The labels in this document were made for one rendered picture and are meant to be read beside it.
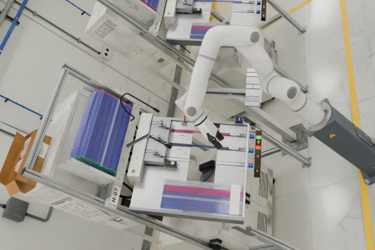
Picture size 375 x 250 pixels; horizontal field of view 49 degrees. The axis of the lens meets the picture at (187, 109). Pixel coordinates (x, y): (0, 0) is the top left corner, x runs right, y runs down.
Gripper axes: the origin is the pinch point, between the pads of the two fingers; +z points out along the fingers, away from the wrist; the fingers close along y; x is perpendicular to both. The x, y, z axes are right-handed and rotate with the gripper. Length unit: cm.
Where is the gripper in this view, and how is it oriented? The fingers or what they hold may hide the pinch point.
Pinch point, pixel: (220, 142)
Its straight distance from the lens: 214.3
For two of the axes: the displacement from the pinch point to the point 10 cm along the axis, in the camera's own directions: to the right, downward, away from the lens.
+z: 6.4, 7.4, 1.9
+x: 7.5, -5.5, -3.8
